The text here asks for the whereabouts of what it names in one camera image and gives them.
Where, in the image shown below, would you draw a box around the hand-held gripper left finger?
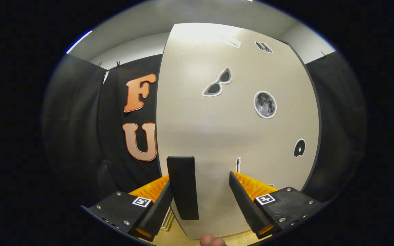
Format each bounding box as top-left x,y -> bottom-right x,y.
93,175 -> 174,242

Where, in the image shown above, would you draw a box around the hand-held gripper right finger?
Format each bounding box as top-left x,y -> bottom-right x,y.
229,170 -> 327,240

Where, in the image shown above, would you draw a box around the beige shoe cabinet door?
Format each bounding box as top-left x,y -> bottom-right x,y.
155,22 -> 320,240

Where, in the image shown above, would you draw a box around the book with yellow-green edge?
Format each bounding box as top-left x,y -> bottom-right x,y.
161,207 -> 175,232

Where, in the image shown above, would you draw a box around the black backdrop cloth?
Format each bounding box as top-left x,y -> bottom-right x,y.
41,51 -> 367,205

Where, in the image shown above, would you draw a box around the long ceiling light strip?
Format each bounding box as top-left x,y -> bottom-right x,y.
66,30 -> 93,54

